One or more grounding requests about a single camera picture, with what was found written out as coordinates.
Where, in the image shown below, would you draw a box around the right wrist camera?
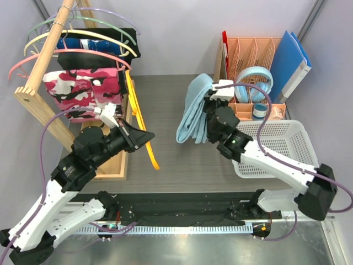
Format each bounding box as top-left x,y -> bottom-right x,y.
210,79 -> 235,102

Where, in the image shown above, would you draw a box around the blue patterned trousers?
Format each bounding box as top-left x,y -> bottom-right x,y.
56,38 -> 134,58

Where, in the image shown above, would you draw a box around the pink camouflage trousers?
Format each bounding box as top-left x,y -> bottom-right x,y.
42,68 -> 125,123

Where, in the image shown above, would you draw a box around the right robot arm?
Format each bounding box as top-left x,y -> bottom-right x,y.
203,95 -> 338,221

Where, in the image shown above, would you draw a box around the orange plastic hanger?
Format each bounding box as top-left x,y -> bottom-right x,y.
125,70 -> 160,171

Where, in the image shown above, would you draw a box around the pink plastic hanger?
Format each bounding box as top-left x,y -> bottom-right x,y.
8,49 -> 133,80

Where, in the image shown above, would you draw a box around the dark grey trousers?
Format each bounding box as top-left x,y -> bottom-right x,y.
57,52 -> 127,98

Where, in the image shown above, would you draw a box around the green plastic hanger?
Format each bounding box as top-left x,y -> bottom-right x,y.
27,14 -> 136,45

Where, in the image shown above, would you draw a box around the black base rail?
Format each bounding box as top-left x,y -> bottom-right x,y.
115,192 -> 282,227

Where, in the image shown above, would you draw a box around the cream plastic hanger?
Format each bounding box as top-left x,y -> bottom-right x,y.
24,29 -> 137,57

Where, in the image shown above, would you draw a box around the red folder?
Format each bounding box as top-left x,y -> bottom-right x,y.
222,30 -> 229,79

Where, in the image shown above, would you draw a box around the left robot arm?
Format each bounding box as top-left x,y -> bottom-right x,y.
1,120 -> 155,264

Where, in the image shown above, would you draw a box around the purple cable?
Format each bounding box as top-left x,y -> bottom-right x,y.
0,109 -> 138,255
213,82 -> 353,243

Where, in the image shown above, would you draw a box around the purple plastic hanger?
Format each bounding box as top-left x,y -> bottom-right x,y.
47,7 -> 141,35

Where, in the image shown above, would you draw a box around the blue folder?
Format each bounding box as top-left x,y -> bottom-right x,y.
269,31 -> 312,103

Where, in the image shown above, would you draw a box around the blue white small jar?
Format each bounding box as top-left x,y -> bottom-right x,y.
252,103 -> 268,120

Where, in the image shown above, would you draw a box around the light blue trousers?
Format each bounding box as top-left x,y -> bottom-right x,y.
176,73 -> 213,144

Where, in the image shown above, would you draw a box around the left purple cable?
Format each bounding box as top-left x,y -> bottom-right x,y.
0,109 -> 138,255

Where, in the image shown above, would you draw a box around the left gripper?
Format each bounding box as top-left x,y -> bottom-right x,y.
90,118 -> 154,168

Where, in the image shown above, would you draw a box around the wooden clothes rack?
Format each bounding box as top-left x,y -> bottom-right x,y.
14,0 -> 132,181

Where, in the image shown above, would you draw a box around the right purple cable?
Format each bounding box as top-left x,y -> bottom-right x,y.
213,82 -> 353,243

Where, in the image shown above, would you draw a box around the light blue headphones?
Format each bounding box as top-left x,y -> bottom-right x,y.
235,66 -> 274,103

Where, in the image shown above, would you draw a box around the white plastic basket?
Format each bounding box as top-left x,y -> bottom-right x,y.
232,120 -> 319,179

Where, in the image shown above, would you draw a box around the white slotted cable duct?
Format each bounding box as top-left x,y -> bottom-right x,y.
74,223 -> 253,235

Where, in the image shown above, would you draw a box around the black trousers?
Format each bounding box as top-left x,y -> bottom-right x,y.
61,28 -> 141,60

